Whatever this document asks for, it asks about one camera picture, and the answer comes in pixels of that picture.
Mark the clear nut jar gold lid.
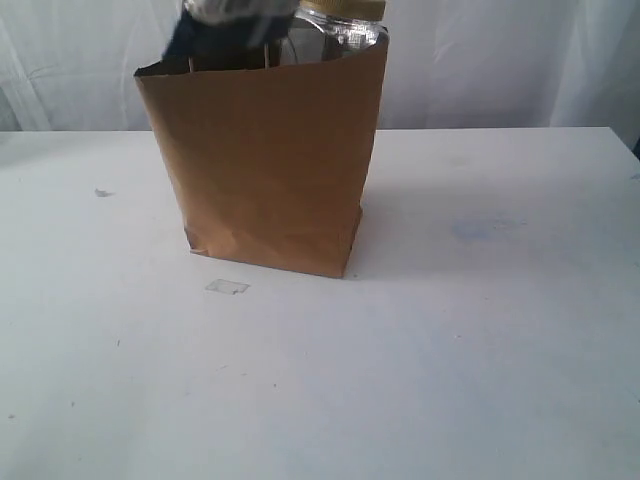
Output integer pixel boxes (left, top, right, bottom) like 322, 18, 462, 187
264, 0, 389, 67

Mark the clear tape piece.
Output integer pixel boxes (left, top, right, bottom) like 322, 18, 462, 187
205, 279, 249, 295

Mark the dark blue noodle package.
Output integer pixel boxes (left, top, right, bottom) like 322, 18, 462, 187
162, 0, 300, 59

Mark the white backdrop curtain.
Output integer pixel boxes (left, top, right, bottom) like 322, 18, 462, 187
1, 1, 639, 143

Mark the brown paper shopping bag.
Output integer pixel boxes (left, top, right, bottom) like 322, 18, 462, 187
135, 41, 388, 278

